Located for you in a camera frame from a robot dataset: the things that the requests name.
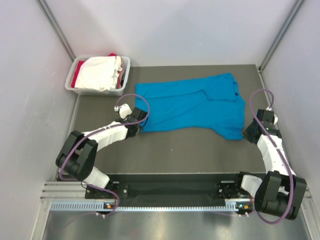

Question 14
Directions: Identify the blue t shirt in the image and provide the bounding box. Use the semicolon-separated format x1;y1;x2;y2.
135;73;246;140

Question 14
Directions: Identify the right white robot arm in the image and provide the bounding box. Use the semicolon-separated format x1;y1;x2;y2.
233;109;307;221

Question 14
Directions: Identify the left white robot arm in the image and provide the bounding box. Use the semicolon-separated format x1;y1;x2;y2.
55;104;149;199

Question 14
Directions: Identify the white t shirt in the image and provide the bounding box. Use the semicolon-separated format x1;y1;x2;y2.
74;55;123;91

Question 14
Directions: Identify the white plastic bin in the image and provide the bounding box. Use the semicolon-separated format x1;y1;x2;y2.
64;55;131;96

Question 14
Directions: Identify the red t shirt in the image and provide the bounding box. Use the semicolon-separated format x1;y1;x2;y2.
71;52;126;89

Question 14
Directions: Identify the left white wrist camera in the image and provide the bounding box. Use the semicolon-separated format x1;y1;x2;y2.
114;103;132;119

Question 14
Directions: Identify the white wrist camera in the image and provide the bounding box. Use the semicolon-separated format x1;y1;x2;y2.
114;103;132;119
266;107;279;125

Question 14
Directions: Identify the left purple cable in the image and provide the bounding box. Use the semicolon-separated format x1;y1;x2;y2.
58;93;151;218

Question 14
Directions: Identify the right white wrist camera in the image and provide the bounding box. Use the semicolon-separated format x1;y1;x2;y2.
266;107;279;125

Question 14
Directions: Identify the grey slotted cable duct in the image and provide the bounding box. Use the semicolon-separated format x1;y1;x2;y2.
50;201;253;213

